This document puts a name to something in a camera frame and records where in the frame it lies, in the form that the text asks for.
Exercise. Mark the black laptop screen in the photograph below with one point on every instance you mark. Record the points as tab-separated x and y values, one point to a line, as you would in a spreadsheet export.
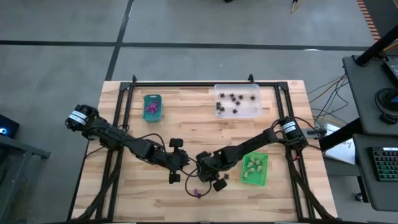
392	70

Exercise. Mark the orange striped floor mat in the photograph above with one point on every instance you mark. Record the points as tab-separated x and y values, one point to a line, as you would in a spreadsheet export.
368	18

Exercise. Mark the clear plastic bin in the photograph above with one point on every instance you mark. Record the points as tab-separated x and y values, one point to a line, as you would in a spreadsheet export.
248	112

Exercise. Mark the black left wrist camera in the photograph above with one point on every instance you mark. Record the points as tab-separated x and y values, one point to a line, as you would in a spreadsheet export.
164	157

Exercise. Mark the black device with blue light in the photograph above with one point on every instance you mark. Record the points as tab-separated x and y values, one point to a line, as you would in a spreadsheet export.
11	127

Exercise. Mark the black caster wheel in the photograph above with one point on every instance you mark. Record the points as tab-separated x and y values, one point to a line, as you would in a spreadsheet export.
359	197

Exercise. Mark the white paper sheet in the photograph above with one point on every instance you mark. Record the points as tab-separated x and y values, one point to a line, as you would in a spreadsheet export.
342	152

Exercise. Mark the grey desk with keyboard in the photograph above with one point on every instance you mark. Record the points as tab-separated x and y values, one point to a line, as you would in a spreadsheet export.
373	196

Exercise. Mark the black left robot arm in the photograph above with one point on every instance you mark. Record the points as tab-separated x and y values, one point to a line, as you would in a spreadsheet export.
109	133

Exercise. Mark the backlit keyboard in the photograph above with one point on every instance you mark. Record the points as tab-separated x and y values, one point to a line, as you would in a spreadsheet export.
385	165

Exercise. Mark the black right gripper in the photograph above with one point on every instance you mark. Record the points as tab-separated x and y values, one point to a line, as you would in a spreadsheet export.
214	168

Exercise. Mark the green plastic basket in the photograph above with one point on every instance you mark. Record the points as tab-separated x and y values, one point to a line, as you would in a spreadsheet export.
255	182

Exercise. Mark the grey side table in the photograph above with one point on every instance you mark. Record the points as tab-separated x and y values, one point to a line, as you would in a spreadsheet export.
18	149

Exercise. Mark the teal plastic basket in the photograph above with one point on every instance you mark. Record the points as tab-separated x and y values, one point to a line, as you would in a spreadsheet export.
152	117

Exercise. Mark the black slanted pole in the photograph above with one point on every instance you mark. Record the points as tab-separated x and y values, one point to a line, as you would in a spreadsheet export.
373	49

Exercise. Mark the black round headset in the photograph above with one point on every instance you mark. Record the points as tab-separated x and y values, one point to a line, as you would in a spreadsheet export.
388	119

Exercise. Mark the black aluminium table frame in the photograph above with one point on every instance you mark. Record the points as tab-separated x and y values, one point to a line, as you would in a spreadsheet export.
186	84

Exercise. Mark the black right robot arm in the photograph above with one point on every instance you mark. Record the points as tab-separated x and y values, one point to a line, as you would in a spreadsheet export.
248	144

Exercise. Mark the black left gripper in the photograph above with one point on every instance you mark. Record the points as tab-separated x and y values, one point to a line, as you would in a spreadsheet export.
177	160

